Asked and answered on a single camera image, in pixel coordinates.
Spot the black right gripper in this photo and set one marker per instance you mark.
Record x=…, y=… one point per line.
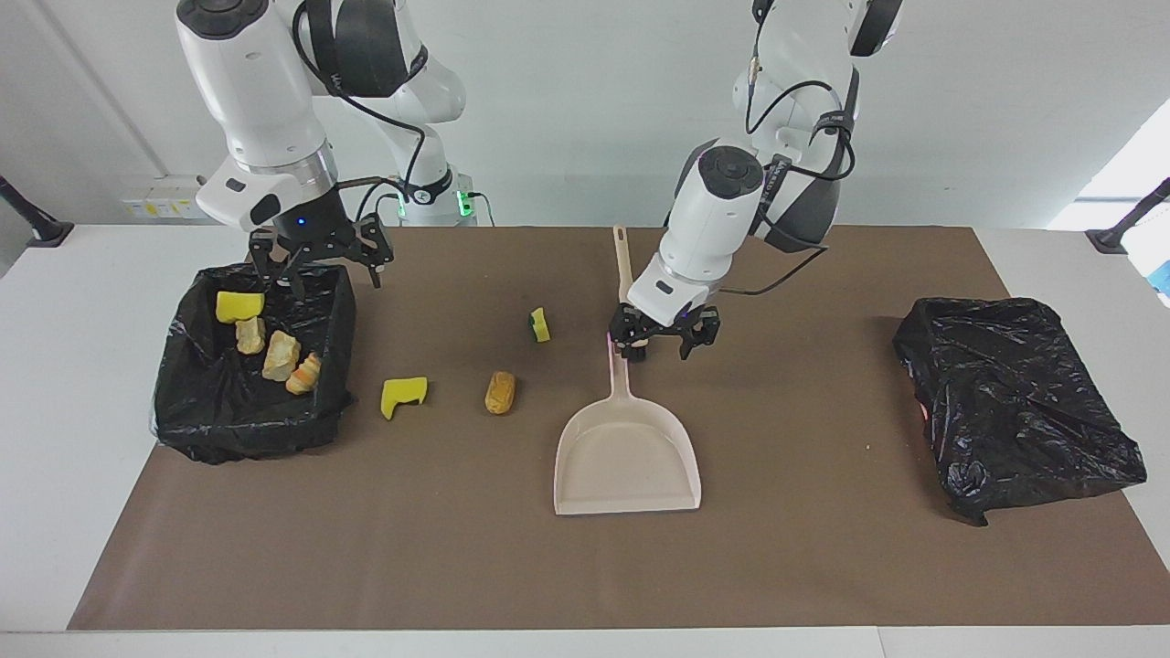
x=311, y=236

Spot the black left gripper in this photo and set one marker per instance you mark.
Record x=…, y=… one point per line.
x=667, y=327

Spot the beige brush with black bristles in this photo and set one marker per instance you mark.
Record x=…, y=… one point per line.
x=622, y=265

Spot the yellow sponge wedge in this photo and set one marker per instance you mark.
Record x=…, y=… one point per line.
x=239, y=306

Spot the greyish pale bread piece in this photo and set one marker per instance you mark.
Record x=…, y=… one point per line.
x=250, y=335

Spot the yellowish pale bread piece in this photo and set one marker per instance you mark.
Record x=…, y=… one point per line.
x=281, y=356

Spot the orange striped croissant piece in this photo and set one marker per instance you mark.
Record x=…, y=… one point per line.
x=303, y=375

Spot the beige plastic dustpan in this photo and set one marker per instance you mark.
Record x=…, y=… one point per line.
x=631, y=457

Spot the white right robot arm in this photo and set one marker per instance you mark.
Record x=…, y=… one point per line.
x=247, y=82

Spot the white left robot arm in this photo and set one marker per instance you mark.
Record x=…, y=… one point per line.
x=722, y=210

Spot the open bin with black liner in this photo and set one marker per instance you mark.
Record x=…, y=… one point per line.
x=238, y=416

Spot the bin wrapped in black bag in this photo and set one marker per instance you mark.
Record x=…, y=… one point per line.
x=1005, y=402

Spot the small yellow green sponge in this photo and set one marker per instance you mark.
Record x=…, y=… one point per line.
x=540, y=325

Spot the notched yellow sponge piece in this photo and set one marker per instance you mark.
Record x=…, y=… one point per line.
x=402, y=393

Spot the brown bread roll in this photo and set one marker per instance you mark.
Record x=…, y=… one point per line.
x=500, y=393

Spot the brown paper table mat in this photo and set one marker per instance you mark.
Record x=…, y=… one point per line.
x=457, y=548

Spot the white blue package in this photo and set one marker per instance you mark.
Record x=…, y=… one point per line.
x=1154, y=247

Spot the white wall socket box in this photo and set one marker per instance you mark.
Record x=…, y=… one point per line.
x=164, y=199

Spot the black camera stand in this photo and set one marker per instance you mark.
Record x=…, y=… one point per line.
x=46, y=233
x=1111, y=239

